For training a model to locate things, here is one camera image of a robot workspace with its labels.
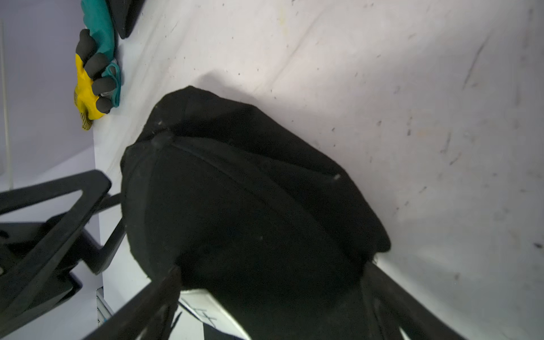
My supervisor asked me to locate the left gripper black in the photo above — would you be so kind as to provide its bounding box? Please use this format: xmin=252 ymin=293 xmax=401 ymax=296
xmin=1 ymin=170 xmax=126 ymax=336

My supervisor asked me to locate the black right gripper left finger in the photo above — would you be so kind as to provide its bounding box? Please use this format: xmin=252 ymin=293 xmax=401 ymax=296
xmin=85 ymin=266 xmax=181 ymax=340

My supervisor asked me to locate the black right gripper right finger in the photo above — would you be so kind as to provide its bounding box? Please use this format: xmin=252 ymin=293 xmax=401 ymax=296
xmin=363 ymin=263 xmax=463 ymax=339

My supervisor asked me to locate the black cap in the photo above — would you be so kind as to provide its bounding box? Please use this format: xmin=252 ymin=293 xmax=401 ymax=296
xmin=120 ymin=86 xmax=391 ymax=339
xmin=107 ymin=0 xmax=145 ymax=39

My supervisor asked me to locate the yellow black work glove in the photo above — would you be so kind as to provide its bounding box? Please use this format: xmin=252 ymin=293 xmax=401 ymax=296
xmin=74 ymin=28 xmax=118 ymax=130

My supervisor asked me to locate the green rubber glove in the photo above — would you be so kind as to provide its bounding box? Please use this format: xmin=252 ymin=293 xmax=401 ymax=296
xmin=81 ymin=0 xmax=121 ymax=107

